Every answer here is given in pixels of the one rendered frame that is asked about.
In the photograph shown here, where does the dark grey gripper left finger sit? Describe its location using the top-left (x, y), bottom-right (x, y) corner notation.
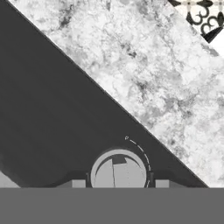
top-left (53, 171), bottom-right (90, 189)

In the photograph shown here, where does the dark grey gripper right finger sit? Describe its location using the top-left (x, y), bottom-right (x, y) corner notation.
top-left (150, 171), bottom-right (188, 189)

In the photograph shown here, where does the round grey stove knob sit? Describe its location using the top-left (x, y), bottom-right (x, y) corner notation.
top-left (89, 148), bottom-right (149, 189)

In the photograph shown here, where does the dark grey stove hob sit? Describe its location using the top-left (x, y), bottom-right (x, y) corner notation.
top-left (0, 0), bottom-right (210, 189)

